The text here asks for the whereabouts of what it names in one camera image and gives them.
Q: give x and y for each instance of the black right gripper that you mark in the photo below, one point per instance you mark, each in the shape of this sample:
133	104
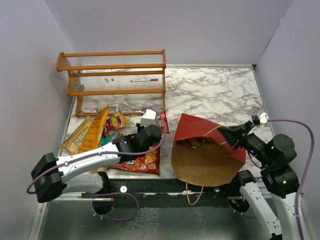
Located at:
236	135

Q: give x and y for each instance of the red paper bag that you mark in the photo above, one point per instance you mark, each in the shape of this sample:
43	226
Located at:
213	164

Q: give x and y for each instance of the red snack bag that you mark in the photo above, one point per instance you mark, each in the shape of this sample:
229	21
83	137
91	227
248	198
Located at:
147	164

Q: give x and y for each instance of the colourful candy packet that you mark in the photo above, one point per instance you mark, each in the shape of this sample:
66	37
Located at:
114	122

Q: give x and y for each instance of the teal snack packet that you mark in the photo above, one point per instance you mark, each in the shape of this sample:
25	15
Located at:
105	140

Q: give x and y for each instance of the orange honey dijon chips bag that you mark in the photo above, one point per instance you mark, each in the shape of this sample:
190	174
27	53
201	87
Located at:
93	136

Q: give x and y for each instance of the gold chips bag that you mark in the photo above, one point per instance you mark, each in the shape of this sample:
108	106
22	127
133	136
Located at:
74	142

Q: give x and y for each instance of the orange Japanese rice cracker bag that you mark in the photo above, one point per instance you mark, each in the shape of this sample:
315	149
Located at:
162	122

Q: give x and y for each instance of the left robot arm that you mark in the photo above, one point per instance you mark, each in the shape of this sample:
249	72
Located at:
51	174

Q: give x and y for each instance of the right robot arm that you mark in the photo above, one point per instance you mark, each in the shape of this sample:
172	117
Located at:
287	221

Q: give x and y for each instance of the white pink marker pen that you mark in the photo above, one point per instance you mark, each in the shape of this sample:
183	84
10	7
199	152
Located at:
144	80

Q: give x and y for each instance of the wooden three-tier shelf rack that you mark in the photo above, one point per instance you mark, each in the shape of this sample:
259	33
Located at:
91	68

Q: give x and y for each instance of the red white small box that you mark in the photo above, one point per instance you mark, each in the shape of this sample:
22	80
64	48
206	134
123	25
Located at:
90	110

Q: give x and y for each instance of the small grey clip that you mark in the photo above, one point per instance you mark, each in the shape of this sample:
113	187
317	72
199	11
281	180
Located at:
80	86

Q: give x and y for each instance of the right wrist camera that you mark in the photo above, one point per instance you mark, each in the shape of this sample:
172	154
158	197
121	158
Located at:
260	117

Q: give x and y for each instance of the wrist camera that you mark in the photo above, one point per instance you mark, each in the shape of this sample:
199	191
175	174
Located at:
260	117
149	117

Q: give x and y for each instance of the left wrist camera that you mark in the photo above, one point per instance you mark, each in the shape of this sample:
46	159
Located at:
149	117

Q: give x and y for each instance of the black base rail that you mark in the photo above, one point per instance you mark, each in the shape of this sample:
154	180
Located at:
173	193

